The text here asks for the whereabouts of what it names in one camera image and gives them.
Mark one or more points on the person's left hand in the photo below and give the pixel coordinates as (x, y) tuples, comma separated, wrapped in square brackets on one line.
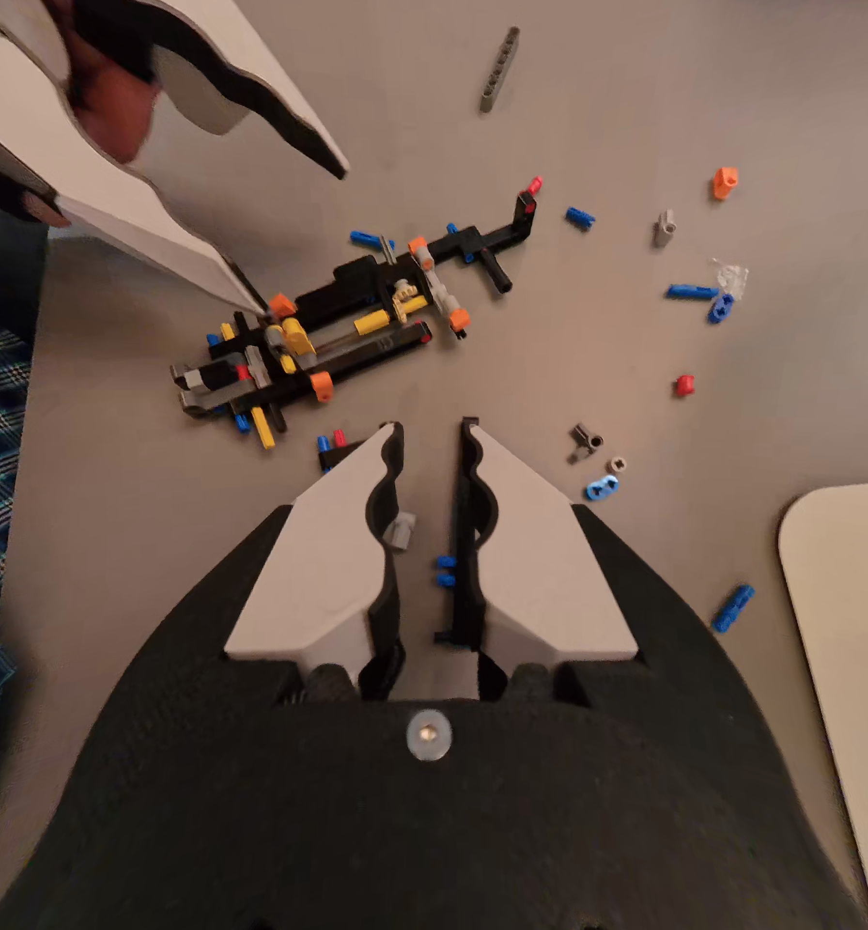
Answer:
[(111, 116)]

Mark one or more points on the grey orange-ended lego link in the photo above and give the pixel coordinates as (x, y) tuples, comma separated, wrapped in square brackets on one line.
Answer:
[(441, 294)]

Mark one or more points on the black lego chassis assembly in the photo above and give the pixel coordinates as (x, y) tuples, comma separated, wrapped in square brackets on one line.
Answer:
[(347, 280)]

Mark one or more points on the white lego bush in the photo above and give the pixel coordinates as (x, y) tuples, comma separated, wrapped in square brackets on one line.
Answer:
[(617, 465)]

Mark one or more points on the clear lego piece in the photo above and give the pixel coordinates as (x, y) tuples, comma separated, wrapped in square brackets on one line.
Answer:
[(732, 276)]

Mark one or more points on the black lego gear frame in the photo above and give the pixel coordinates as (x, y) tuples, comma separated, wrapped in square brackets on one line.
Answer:
[(403, 290)]

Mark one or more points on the orange lego connector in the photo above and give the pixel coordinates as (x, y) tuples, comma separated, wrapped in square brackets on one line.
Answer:
[(724, 183)]

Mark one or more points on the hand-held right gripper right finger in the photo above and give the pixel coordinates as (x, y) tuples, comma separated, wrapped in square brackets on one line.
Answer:
[(557, 574)]

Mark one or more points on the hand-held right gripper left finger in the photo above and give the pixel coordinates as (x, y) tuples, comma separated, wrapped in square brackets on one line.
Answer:
[(303, 574)]

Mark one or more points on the grey holed lego beam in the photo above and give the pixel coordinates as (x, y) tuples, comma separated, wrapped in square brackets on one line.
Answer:
[(499, 69)]

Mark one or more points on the light grey lego connector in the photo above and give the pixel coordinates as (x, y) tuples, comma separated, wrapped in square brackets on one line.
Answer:
[(399, 530), (664, 229)]

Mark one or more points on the dark grey lego connector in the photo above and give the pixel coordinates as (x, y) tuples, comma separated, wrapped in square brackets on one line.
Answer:
[(586, 439)]

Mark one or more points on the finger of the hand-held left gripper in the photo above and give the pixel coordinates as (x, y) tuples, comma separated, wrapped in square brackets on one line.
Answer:
[(78, 181), (209, 22)]

